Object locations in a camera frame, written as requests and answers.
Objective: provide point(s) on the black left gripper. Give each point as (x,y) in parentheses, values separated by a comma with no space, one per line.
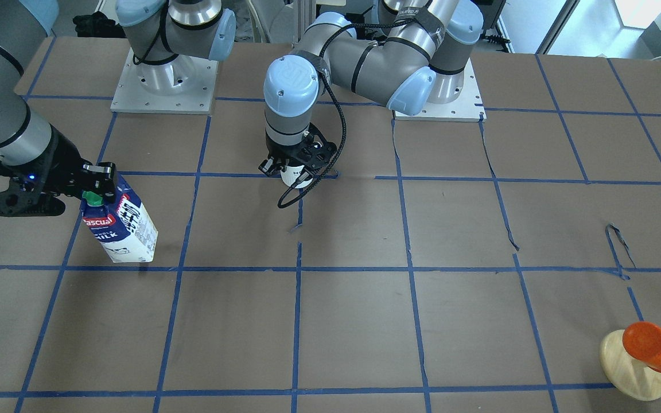
(279,153)

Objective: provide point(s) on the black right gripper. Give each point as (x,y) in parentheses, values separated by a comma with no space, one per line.
(62,164)

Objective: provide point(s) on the white grey mug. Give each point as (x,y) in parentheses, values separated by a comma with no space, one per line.
(296,177)

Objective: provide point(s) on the blue white milk carton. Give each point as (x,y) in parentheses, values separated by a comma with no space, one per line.
(124,228)

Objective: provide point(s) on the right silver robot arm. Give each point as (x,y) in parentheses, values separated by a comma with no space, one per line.
(158,32)

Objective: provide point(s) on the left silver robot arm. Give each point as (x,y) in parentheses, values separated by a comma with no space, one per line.
(422,68)

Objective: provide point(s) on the wooden mug tree stand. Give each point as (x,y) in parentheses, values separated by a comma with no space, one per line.
(629,375)

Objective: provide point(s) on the orange mug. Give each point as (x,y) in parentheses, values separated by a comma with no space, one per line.
(642,341)

